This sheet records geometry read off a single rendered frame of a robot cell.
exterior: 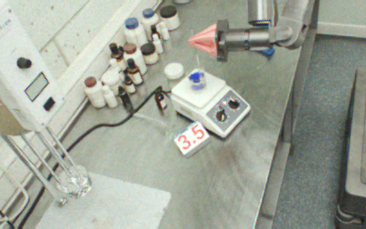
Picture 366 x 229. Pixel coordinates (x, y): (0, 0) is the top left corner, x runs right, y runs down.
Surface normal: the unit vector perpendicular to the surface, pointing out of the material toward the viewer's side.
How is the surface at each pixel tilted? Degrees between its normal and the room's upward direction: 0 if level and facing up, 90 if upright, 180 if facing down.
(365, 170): 0
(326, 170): 0
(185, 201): 0
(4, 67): 90
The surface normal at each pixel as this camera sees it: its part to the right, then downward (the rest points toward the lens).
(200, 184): -0.13, -0.69
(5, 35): 0.94, 0.15
